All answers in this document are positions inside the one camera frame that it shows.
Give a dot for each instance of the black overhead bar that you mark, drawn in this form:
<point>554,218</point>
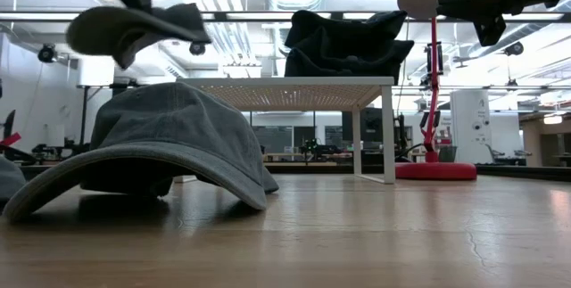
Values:
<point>250,16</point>

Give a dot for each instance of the white cylindrical machine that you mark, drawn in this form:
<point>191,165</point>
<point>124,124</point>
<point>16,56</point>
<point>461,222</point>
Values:
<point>468,123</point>

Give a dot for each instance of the white box on pole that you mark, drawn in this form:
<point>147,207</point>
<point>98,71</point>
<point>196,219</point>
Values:
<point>96,71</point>

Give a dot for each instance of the small black machine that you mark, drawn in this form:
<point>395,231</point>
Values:
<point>314,147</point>

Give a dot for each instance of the black monitor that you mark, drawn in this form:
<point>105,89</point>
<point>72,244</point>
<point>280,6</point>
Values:
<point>370,127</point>

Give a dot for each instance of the red desk lamp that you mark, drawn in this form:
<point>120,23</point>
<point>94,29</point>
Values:
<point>435,171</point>

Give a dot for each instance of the grey baseball cap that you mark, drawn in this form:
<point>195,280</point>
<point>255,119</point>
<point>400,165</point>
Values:
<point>178,136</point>
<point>134,25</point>
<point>9,181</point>

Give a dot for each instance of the white metal shelf rack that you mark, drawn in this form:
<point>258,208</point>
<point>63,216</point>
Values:
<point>290,92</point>

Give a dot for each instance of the grey cup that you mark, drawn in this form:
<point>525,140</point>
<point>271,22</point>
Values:
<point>447,154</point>

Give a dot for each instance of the black ceiling camera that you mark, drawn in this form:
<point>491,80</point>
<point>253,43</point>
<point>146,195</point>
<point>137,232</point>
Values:
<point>514,48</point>
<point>197,46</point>
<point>47,53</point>

